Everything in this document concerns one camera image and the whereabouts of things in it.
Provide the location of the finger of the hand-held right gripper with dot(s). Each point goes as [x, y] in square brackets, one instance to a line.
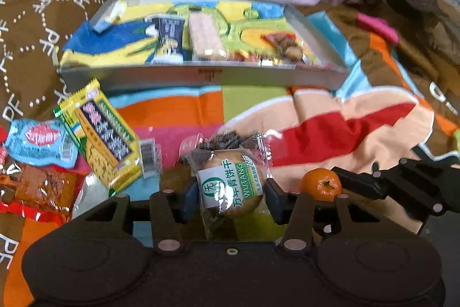
[431, 174]
[359, 181]

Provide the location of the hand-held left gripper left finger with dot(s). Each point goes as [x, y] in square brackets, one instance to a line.
[187, 202]

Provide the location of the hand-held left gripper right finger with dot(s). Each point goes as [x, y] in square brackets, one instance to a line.
[274, 202]

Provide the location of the small tangerine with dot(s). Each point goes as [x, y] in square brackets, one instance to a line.
[321, 185]

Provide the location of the green label biscuit packet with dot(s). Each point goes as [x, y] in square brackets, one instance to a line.
[230, 189]

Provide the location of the yellow green snack packet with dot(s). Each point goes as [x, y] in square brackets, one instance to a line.
[104, 134]

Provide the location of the grey box with cartoon picture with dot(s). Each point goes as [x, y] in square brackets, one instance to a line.
[179, 77]

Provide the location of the red snack packet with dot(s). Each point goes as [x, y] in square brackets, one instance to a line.
[39, 189]

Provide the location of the small clear cookie packet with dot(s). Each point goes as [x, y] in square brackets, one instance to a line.
[290, 48]

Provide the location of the light blue snack packet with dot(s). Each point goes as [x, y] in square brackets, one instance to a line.
[39, 141]

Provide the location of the dark blue snack packet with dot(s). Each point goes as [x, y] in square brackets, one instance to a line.
[169, 34]

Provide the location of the clear rice cracker packet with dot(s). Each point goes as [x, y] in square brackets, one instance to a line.
[205, 33]

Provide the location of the clear packet with barcode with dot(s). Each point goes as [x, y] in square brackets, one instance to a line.
[149, 157]

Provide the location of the colourful printed blanket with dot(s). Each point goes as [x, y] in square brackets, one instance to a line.
[323, 120]

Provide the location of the pink cloth piece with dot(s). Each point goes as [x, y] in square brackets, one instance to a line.
[377, 27]

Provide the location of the crumpled pale paper scrap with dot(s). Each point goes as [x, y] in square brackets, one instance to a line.
[107, 18]

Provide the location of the brown printed quilt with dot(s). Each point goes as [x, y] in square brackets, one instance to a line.
[28, 23]

